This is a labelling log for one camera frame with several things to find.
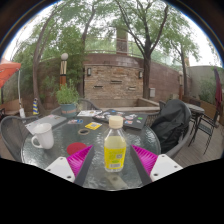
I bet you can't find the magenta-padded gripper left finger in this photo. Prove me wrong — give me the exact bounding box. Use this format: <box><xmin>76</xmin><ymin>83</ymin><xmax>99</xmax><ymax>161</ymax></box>
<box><xmin>44</xmin><ymin>144</ymin><xmax>98</xmax><ymax>187</ymax></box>

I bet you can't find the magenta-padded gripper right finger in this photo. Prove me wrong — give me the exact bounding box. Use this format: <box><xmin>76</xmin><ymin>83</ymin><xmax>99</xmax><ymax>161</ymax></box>
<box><xmin>129</xmin><ymin>144</ymin><xmax>184</xmax><ymax>187</ymax></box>

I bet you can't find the yellow-labelled clear drink bottle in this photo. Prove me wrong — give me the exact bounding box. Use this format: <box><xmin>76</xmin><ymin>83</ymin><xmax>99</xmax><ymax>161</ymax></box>
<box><xmin>103</xmin><ymin>115</ymin><xmax>128</xmax><ymax>173</ymax></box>

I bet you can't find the flat round red coaster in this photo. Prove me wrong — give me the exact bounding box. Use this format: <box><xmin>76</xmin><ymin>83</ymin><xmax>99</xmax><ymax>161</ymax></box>
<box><xmin>66</xmin><ymin>142</ymin><xmax>88</xmax><ymax>156</ymax></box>

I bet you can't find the grey wicker patio chair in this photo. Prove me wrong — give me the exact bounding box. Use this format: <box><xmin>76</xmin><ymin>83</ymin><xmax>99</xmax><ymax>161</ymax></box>
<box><xmin>0</xmin><ymin>115</ymin><xmax>39</xmax><ymax>163</ymax></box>
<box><xmin>49</xmin><ymin>98</ymin><xmax>101</xmax><ymax>118</ymax></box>
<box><xmin>146</xmin><ymin>99</ymin><xmax>195</xmax><ymax>159</ymax></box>

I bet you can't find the yellow card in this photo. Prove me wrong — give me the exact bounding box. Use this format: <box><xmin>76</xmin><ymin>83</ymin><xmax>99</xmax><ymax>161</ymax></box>
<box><xmin>84</xmin><ymin>121</ymin><xmax>103</xmax><ymax>131</ymax></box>

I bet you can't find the small blue card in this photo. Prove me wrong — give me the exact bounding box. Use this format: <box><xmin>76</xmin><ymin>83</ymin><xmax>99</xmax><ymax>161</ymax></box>
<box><xmin>67</xmin><ymin>118</ymin><xmax>84</xmax><ymax>125</ymax></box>

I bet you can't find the black laptop with stickers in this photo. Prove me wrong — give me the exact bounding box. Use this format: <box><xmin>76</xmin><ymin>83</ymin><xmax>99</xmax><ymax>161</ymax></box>
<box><xmin>92</xmin><ymin>111</ymin><xmax>149</xmax><ymax>130</ymax></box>

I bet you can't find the black jacket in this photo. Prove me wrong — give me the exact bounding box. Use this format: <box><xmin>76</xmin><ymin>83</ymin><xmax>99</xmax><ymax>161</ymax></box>
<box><xmin>150</xmin><ymin>99</ymin><xmax>193</xmax><ymax>154</ymax></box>

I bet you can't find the white ceramic mug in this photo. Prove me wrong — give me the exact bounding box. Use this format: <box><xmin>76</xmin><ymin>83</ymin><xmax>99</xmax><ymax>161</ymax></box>
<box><xmin>30</xmin><ymin>122</ymin><xmax>55</xmax><ymax>150</ymax></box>

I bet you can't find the white printed leaflet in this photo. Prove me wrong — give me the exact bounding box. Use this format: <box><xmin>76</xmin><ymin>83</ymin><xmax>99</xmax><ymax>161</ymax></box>
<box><xmin>77</xmin><ymin>109</ymin><xmax>104</xmax><ymax>118</ymax></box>

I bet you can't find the silver laptop with stickers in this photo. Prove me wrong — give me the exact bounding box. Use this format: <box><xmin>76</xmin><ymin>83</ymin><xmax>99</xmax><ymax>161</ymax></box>
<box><xmin>24</xmin><ymin>114</ymin><xmax>68</xmax><ymax>135</ymax></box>

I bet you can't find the green plant in blue pot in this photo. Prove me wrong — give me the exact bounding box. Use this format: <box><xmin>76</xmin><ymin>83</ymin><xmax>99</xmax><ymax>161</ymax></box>
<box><xmin>55</xmin><ymin>79</ymin><xmax>81</xmax><ymax>119</ymax></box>

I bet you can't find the blue yellow striped cone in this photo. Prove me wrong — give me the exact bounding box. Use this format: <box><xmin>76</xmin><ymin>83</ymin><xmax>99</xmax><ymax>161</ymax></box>
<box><xmin>32</xmin><ymin>97</ymin><xmax>40</xmax><ymax>116</ymax></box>

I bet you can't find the round dark patio table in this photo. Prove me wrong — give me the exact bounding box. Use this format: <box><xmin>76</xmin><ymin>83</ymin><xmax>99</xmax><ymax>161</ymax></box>
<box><xmin>184</xmin><ymin>103</ymin><xmax>205</xmax><ymax>148</ymax></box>

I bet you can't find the black metal chair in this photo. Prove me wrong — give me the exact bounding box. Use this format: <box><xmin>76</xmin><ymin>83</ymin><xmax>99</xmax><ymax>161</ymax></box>
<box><xmin>196</xmin><ymin>108</ymin><xmax>223</xmax><ymax>155</ymax></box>

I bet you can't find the forked dark-trunk tree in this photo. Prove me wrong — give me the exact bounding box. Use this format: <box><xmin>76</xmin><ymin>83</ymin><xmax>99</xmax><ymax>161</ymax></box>
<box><xmin>113</xmin><ymin>0</ymin><xmax>174</xmax><ymax>100</ymax></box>

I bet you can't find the leaning tree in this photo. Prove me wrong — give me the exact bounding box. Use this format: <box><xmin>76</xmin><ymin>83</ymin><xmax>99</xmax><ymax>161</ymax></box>
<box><xmin>31</xmin><ymin>6</ymin><xmax>73</xmax><ymax>116</ymax></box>

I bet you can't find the closed maroon parasol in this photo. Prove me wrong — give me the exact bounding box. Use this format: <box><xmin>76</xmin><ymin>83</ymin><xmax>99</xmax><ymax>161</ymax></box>
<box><xmin>213</xmin><ymin>68</ymin><xmax>224</xmax><ymax>111</ymax></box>

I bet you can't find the orange patio umbrella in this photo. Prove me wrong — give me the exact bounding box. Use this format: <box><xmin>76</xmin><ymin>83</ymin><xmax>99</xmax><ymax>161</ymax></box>
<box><xmin>0</xmin><ymin>59</ymin><xmax>26</xmax><ymax>118</ymax></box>

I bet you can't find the wooden globe lamp post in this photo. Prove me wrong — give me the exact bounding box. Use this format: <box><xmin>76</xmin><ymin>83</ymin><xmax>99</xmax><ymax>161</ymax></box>
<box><xmin>59</xmin><ymin>52</ymin><xmax>69</xmax><ymax>89</ymax></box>

